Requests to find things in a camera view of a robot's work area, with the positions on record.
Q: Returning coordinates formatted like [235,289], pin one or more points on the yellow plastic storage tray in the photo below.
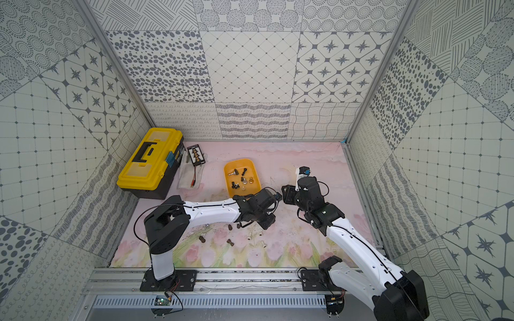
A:
[238,185]

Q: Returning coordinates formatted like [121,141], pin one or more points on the aluminium rail base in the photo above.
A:
[253,293]

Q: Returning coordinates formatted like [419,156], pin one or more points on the yellow black toolbox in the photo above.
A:
[151,169]

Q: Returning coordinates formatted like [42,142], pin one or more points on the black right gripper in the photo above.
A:
[288,195]

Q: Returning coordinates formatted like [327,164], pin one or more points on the clear plastic bag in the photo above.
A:
[189,176]

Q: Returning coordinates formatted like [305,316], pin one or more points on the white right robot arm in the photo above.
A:
[389,291]

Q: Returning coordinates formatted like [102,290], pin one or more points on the black chess picture card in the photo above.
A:
[196,155]

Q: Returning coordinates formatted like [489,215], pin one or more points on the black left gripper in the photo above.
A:
[269,199]

